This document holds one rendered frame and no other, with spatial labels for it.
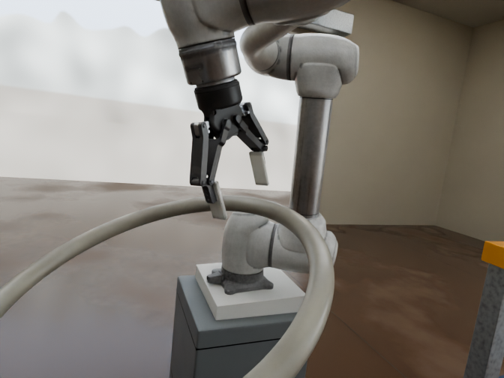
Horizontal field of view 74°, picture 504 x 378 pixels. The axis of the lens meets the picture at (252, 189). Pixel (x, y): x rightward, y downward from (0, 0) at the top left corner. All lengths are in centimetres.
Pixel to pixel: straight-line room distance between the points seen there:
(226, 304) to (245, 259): 16
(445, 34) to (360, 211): 371
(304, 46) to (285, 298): 79
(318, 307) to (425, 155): 722
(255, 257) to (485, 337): 98
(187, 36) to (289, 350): 42
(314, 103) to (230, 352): 80
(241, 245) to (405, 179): 627
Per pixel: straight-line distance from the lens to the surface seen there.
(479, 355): 172
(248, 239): 112
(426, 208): 782
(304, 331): 34
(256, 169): 65
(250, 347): 116
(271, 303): 117
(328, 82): 101
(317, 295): 37
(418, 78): 730
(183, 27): 52
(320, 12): 53
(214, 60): 52
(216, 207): 56
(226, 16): 51
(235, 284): 119
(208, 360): 114
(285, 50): 102
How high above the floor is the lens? 137
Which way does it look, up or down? 8 degrees down
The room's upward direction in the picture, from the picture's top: 6 degrees clockwise
